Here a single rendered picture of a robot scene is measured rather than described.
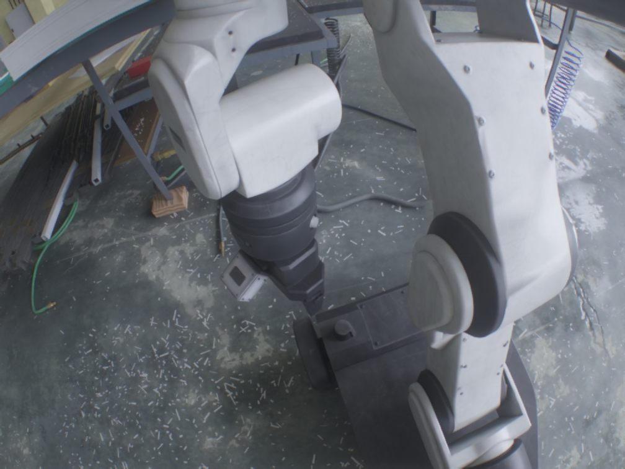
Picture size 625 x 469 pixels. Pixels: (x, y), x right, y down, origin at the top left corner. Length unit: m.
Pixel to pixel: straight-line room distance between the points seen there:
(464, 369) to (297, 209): 0.35
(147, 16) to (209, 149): 0.47
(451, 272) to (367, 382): 0.49
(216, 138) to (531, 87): 0.28
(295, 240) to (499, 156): 0.20
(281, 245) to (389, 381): 0.53
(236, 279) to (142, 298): 0.91
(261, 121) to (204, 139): 0.05
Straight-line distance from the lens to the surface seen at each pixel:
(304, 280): 0.34
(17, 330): 1.88
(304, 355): 0.73
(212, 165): 0.19
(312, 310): 0.40
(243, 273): 0.35
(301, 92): 0.22
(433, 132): 0.33
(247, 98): 0.21
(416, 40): 0.26
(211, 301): 1.08
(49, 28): 0.64
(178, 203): 1.35
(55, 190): 1.53
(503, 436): 0.63
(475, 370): 0.51
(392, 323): 0.75
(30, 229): 1.47
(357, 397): 0.74
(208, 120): 0.17
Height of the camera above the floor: 0.90
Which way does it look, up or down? 55 degrees down
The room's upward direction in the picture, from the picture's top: 13 degrees counter-clockwise
